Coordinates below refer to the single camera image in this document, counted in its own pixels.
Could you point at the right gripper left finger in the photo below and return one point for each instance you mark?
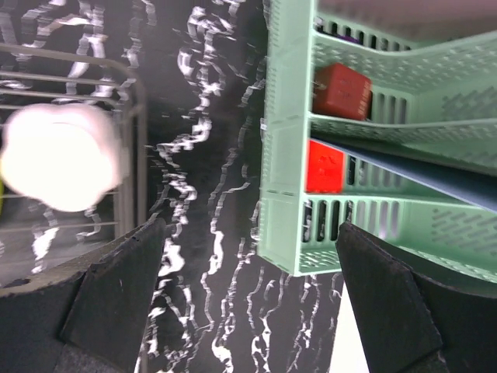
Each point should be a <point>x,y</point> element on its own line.
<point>86,315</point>

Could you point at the wire dish rack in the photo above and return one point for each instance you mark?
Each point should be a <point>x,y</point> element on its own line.
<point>35,237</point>

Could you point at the patterned bowl green outside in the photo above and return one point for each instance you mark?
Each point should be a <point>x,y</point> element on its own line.
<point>1,194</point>

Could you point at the green file organizer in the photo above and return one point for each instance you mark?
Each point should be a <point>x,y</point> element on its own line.
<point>435,96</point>

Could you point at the white square bowl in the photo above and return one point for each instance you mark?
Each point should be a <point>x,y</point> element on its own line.
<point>66,156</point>

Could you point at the red cube back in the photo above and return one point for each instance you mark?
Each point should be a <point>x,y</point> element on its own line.
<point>340,91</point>

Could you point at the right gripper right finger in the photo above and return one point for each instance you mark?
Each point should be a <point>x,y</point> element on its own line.
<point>414,315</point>

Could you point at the red cube front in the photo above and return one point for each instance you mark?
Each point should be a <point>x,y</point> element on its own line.
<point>325,170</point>

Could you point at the blue clipboard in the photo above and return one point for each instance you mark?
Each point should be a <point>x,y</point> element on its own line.
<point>448,177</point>

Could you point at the pink clipboard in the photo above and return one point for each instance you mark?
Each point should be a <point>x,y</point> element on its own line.
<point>418,20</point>

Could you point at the marble patterned table mat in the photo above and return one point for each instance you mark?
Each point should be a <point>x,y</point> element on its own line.
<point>220,307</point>

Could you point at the red cube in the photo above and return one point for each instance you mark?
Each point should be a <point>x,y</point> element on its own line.
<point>340,91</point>
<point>325,170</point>

